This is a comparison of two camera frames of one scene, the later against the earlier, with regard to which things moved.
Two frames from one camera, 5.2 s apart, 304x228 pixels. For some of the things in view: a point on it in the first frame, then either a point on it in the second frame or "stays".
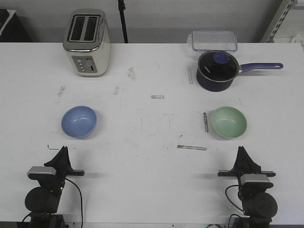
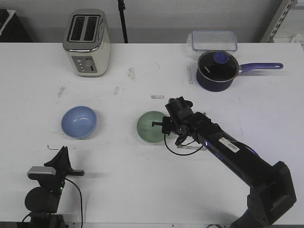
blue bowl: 79,121 stays
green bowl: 228,121 → 146,131
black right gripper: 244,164 → 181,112
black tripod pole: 122,7 stays
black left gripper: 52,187 stays
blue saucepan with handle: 216,70 stays
